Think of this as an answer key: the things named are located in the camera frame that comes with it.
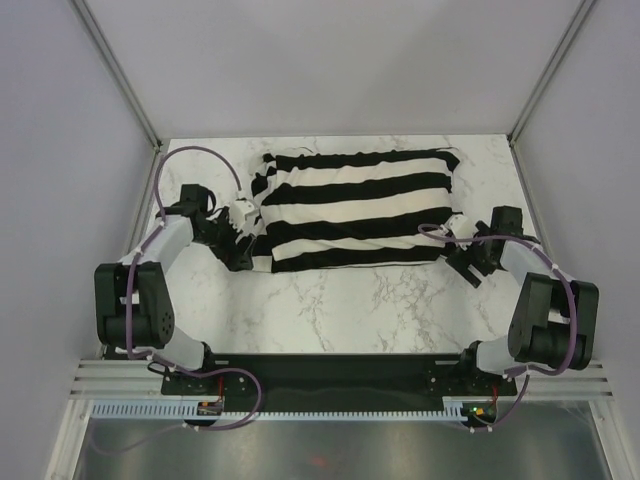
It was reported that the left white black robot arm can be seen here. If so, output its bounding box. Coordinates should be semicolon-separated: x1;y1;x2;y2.
94;184;259;395

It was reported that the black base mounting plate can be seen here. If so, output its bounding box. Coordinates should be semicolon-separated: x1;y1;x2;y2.
161;353;517;411

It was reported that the aluminium frame post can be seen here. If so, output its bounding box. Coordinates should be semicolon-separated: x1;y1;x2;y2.
69;0;163;158
507;0;599;147

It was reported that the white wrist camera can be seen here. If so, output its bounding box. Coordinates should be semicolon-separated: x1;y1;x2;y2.
229;198;261;234
441;214;477;240

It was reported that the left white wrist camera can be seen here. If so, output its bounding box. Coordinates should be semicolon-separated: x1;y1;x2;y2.
229;198;261;234

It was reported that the left aluminium frame post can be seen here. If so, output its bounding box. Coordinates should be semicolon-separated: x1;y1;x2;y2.
69;0;163;158

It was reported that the white slotted cable duct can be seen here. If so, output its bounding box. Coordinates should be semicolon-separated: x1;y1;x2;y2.
90;397;496;422

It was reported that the right aluminium frame post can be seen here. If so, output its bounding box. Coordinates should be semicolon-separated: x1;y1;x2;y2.
507;0;599;147

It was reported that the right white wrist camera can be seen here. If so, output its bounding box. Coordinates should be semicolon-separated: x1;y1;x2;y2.
441;214;477;240

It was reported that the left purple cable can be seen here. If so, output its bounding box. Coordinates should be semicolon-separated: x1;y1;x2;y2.
92;145;265;456

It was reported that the aluminium extrusion rail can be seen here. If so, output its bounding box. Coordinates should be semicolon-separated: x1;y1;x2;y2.
69;360;613;402

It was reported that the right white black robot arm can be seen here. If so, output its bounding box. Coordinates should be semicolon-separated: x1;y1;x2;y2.
443;206;599;394

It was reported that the black white striped pillowcase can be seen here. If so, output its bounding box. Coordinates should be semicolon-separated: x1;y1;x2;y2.
251;147;461;273

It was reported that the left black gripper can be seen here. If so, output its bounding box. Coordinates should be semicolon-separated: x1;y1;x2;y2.
194;207;256;272

